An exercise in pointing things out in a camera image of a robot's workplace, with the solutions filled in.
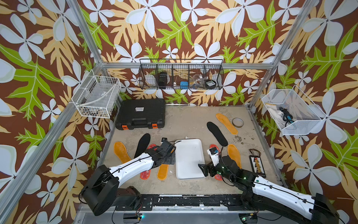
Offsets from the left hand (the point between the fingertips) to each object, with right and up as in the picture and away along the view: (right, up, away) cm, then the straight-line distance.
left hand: (167, 155), depth 87 cm
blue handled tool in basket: (+68, +25, -10) cm, 73 cm away
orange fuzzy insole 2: (-3, -9, -3) cm, 10 cm away
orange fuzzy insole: (-33, +1, +7) cm, 33 cm away
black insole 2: (+36, +14, +18) cm, 42 cm away
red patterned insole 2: (+30, -12, -5) cm, 33 cm away
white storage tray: (+14, 0, +6) cm, 15 cm away
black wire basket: (+10, +55, +9) cm, 56 cm away
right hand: (+21, -1, -7) cm, 22 cm away
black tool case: (-23, +28, +20) cm, 41 cm away
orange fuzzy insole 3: (+45, -1, +5) cm, 45 cm away
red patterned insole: (-13, -11, -3) cm, 18 cm away
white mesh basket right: (+73, +27, -9) cm, 78 cm away
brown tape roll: (+55, +21, +22) cm, 63 cm away
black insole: (-18, +5, +9) cm, 21 cm away
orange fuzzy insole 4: (+46, +20, +21) cm, 54 cm away
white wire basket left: (-42, +37, -5) cm, 56 cm away
